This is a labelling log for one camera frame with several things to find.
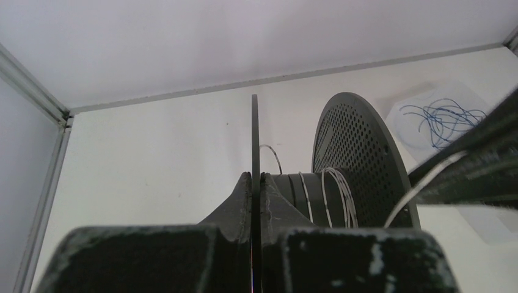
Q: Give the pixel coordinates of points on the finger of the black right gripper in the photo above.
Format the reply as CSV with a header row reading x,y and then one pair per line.
x,y
487,174

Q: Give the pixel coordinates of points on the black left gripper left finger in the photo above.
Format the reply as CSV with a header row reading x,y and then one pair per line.
x,y
211,256

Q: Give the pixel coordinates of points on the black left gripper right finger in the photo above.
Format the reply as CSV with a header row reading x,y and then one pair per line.
x,y
298,256

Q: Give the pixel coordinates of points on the dark grey perforated spool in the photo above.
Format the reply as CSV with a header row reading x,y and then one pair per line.
x,y
357,174

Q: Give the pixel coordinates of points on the clear plastic two-compartment tray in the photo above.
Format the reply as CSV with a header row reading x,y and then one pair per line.
x,y
425,124

